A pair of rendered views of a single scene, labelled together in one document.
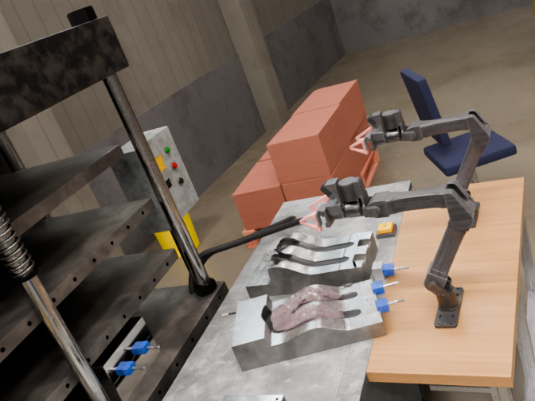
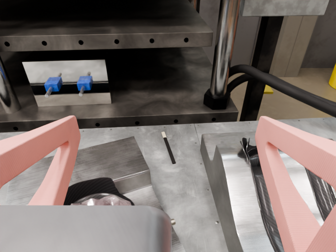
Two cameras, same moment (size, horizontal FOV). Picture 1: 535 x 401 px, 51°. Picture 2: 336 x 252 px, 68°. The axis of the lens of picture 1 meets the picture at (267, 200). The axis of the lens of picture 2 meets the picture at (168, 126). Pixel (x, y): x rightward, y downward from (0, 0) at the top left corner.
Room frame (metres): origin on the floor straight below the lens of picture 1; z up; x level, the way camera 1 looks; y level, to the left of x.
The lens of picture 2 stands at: (1.66, -0.19, 1.28)
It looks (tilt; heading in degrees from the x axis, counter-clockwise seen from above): 37 degrees down; 58
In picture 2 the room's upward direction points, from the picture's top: straight up
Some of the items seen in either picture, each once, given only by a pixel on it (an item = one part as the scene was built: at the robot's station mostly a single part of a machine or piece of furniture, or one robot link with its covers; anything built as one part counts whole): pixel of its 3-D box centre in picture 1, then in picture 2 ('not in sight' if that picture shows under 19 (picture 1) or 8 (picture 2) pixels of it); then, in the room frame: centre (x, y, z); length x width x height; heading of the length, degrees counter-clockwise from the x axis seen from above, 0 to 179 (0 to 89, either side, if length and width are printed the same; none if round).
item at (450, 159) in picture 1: (462, 144); not in sight; (3.38, -1.32, 0.53); 0.61 x 0.58 x 1.05; 65
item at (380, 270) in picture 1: (391, 269); not in sight; (1.81, -0.34, 0.83); 0.13 x 0.05 x 0.05; 64
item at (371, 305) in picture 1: (384, 305); not in sight; (1.57, -0.24, 0.86); 0.13 x 0.05 x 0.05; 80
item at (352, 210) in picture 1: (353, 206); not in sight; (1.62, -0.25, 1.21); 0.07 x 0.06 x 0.07; 58
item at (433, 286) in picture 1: (439, 282); not in sight; (1.52, -0.42, 0.90); 0.09 x 0.06 x 0.06; 148
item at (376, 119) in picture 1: (376, 126); not in sight; (2.16, -0.52, 1.26); 0.07 x 0.06 x 0.11; 147
